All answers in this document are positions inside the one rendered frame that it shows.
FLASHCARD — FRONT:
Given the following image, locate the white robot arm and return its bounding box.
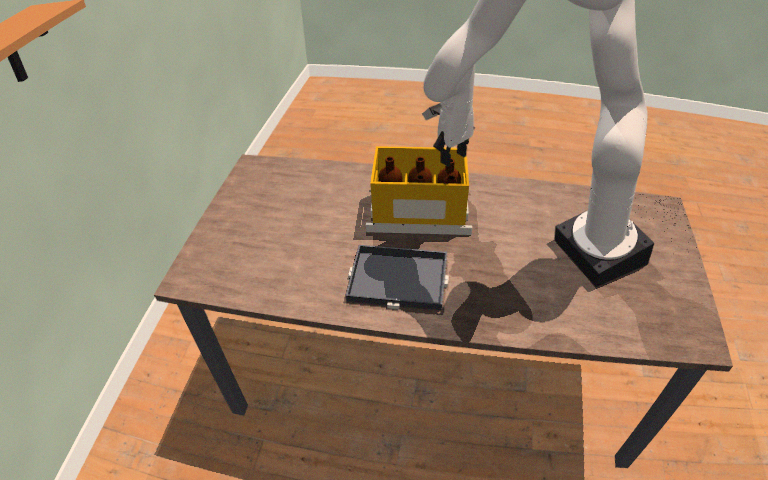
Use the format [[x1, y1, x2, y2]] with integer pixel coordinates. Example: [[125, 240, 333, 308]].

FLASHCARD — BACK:
[[422, 0, 648, 259]]

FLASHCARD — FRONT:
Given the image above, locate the yellow wooden crate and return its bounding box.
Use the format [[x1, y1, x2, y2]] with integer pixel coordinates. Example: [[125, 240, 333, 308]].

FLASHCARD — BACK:
[[371, 147, 469, 225]]

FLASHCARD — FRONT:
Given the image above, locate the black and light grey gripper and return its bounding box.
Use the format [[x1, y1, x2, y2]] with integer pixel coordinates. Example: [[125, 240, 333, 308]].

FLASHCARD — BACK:
[[433, 106, 475, 167]]

